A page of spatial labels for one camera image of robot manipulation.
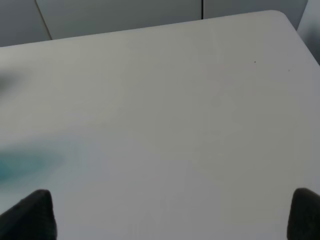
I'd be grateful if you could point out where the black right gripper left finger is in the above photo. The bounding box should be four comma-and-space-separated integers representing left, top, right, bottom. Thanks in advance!
0, 189, 58, 240

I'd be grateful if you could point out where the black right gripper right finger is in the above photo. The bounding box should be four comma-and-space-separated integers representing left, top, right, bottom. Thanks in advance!
286, 188, 320, 240

